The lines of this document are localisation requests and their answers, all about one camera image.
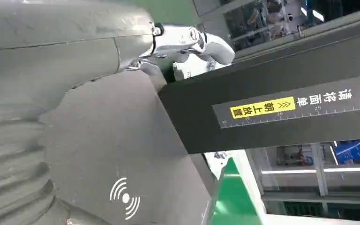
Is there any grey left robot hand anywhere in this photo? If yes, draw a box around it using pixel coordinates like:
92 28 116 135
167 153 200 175
0 0 236 116

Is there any white plastic parcel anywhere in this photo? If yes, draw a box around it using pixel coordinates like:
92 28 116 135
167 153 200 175
172 54 227 82

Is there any metal shelf rack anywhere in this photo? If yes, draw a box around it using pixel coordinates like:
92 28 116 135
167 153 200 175
248 139 360 218

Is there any blue plastic crate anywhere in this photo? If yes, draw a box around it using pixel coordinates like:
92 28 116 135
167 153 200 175
333 140 360 165

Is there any black scanner stand with post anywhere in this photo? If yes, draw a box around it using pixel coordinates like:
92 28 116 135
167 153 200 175
38 4 360 225

